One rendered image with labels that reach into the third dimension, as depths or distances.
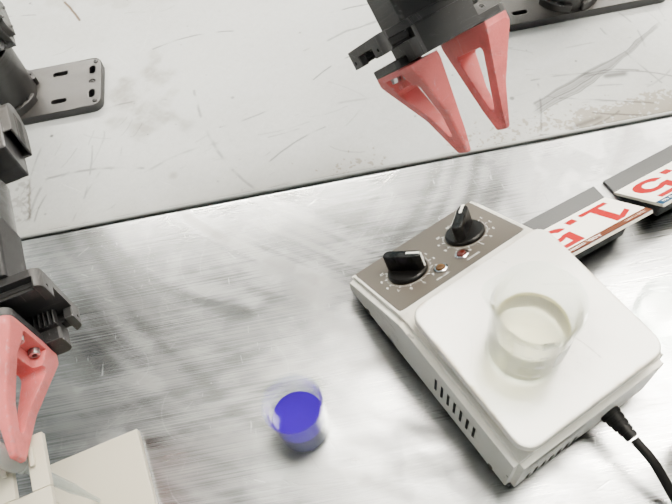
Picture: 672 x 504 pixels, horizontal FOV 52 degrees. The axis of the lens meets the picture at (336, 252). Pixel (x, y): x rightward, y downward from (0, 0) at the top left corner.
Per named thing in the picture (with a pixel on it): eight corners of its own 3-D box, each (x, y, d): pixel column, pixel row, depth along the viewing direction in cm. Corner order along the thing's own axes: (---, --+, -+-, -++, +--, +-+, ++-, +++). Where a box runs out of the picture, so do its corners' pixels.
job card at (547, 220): (507, 233, 60) (513, 206, 56) (592, 188, 61) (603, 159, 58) (551, 286, 57) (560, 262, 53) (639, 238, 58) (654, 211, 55)
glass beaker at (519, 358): (570, 324, 46) (597, 265, 39) (559, 400, 44) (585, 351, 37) (480, 304, 48) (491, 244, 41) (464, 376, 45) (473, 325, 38)
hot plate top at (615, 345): (407, 316, 48) (407, 311, 47) (539, 228, 51) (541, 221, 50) (524, 459, 43) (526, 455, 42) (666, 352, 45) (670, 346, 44)
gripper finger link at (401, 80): (546, 113, 47) (485, -16, 45) (462, 165, 45) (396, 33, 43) (495, 124, 53) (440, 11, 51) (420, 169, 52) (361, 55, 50)
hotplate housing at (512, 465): (348, 293, 58) (339, 244, 52) (470, 214, 61) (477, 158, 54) (527, 522, 48) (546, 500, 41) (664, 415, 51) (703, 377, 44)
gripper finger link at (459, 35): (554, 107, 47) (495, -22, 45) (471, 159, 45) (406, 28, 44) (503, 119, 53) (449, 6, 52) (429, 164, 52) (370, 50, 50)
